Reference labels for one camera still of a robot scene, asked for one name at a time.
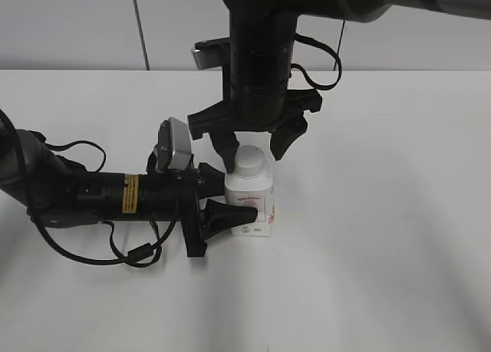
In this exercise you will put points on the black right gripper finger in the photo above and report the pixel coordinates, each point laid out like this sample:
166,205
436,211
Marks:
226,145
286,134

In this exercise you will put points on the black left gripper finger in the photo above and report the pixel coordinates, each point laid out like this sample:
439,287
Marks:
210,181
217,217

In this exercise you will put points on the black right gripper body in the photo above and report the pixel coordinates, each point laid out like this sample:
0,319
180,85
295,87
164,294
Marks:
277,110

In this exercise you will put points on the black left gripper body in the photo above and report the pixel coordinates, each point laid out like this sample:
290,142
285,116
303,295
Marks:
173,195

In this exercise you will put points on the white round bottle cap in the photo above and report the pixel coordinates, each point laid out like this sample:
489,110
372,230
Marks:
249,161

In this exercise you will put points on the white square yogurt bottle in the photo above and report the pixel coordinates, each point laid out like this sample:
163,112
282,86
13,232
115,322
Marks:
254,192

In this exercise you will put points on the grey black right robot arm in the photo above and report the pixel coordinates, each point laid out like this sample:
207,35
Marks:
256,64

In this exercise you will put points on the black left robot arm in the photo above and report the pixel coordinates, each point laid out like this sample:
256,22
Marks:
59,193

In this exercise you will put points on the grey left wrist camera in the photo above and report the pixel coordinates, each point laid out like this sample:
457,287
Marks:
175,145

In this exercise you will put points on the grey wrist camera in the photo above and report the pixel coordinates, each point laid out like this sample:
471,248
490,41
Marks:
212,53
175,145

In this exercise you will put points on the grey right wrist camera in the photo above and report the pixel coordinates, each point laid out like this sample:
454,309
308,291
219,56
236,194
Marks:
212,53

